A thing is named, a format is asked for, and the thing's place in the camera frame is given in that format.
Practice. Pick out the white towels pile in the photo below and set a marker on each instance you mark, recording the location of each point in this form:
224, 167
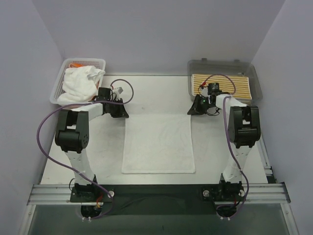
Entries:
80, 84

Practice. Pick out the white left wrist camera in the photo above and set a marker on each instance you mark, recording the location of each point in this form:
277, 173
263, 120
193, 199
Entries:
118, 90

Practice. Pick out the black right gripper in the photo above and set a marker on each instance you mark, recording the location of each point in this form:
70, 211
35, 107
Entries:
198, 105

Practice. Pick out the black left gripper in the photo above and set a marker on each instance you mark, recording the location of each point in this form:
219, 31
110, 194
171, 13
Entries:
118, 109

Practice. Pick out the white plastic mesh basket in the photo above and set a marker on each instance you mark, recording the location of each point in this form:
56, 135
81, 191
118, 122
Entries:
57, 88

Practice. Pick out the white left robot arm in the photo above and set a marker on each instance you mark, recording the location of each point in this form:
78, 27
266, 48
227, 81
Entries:
72, 135

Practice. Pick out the yellow striped folded towel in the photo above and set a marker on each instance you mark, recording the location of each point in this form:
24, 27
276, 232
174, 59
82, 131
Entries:
240, 87

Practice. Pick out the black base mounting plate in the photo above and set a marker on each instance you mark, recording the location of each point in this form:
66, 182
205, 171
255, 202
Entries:
221, 199

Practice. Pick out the white terry towel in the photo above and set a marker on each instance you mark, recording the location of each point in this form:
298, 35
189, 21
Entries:
158, 144

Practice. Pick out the orange cloth in basket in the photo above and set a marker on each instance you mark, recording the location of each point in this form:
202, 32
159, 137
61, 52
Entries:
75, 65

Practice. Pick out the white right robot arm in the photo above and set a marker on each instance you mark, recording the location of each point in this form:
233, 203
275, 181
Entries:
241, 124

